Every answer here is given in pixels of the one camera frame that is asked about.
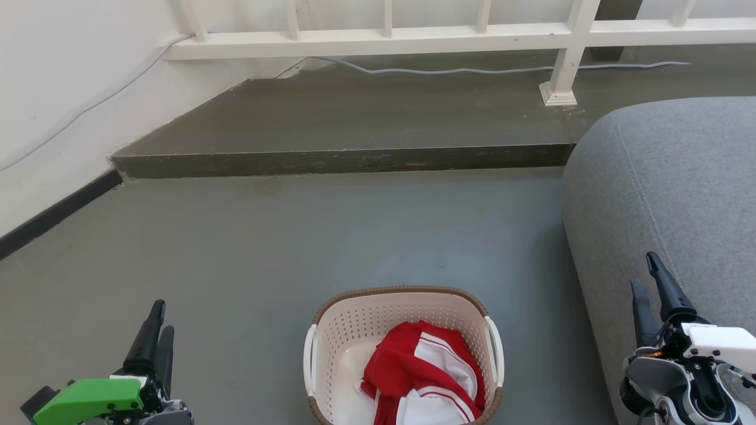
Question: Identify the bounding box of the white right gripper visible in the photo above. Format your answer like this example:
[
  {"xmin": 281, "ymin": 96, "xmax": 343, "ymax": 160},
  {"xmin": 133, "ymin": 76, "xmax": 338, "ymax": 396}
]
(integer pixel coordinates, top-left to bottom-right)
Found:
[{"xmin": 630, "ymin": 251, "xmax": 756, "ymax": 374}]

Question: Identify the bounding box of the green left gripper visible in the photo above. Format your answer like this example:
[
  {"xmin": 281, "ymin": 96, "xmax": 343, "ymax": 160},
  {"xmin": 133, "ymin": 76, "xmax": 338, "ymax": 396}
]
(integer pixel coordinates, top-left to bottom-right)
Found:
[{"xmin": 33, "ymin": 299, "xmax": 175, "ymax": 425}]

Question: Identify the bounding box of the beige perforated laundry basket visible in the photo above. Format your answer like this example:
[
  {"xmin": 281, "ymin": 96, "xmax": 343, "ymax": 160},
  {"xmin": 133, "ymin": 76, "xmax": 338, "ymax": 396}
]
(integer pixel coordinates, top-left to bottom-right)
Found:
[{"xmin": 303, "ymin": 286, "xmax": 505, "ymax": 425}]

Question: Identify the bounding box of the grey fabric sofa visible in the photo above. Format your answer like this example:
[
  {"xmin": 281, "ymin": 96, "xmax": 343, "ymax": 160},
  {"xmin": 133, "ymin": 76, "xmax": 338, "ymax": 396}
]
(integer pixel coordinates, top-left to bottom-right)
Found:
[{"xmin": 562, "ymin": 96, "xmax": 756, "ymax": 425}]

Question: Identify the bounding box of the black baseboard strip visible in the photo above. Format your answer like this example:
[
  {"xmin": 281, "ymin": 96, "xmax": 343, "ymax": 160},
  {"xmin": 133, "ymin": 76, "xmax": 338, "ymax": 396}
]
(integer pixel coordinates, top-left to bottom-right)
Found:
[{"xmin": 0, "ymin": 168, "xmax": 124, "ymax": 261}]

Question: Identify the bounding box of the red and white garment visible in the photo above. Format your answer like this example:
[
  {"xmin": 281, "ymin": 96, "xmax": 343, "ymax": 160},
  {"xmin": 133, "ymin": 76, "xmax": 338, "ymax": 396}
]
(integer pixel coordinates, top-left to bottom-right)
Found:
[{"xmin": 360, "ymin": 321, "xmax": 487, "ymax": 425}]

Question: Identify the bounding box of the raised concrete step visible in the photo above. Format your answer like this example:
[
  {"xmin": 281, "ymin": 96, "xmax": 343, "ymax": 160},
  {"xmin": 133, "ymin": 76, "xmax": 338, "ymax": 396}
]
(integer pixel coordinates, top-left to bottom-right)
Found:
[{"xmin": 109, "ymin": 50, "xmax": 756, "ymax": 180}]

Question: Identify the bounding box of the white wooden railing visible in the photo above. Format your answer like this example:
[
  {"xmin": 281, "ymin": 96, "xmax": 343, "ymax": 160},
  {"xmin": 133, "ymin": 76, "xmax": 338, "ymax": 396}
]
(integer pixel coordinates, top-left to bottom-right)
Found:
[{"xmin": 164, "ymin": 0, "xmax": 756, "ymax": 107}]

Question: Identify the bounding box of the thin light grey cable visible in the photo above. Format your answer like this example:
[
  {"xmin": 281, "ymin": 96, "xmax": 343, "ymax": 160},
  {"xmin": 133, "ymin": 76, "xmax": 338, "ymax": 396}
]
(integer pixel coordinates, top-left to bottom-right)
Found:
[
  {"xmin": 0, "ymin": 32, "xmax": 197, "ymax": 174},
  {"xmin": 312, "ymin": 55, "xmax": 692, "ymax": 76}
]

